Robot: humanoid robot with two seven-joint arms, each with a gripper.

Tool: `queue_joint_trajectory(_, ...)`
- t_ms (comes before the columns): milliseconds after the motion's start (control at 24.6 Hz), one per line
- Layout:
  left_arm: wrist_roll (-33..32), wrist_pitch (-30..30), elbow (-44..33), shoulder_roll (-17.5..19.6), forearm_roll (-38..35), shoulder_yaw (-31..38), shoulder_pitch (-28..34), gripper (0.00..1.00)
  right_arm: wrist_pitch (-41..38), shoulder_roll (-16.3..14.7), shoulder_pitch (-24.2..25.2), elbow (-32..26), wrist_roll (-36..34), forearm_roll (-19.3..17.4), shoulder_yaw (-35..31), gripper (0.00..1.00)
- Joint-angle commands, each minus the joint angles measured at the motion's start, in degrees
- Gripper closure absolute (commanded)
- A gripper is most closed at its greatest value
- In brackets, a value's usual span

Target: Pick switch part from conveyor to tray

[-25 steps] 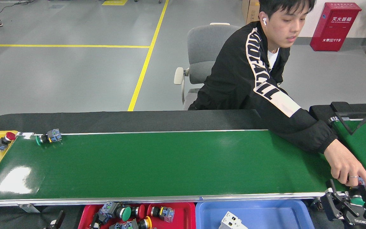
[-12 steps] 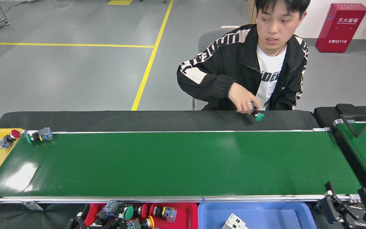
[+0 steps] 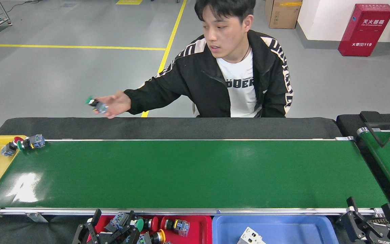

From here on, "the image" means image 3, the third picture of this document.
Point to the red fire extinguisher box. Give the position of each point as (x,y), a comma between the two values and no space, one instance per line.
(366,30)

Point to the cardboard box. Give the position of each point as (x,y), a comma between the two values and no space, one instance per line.
(283,15)

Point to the person's right hand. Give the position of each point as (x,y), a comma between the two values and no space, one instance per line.
(118,103)

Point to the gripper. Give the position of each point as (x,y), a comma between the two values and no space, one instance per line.
(108,239)
(381,239)

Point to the red plastic tray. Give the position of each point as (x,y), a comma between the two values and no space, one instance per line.
(198,230)

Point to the blue plastic tray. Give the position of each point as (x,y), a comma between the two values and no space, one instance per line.
(293,232)

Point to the black flat box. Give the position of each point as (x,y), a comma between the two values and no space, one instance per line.
(371,117)

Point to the black table cloth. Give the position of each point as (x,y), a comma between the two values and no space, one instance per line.
(80,127)
(349,122)

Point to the person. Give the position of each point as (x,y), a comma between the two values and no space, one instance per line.
(195,78)

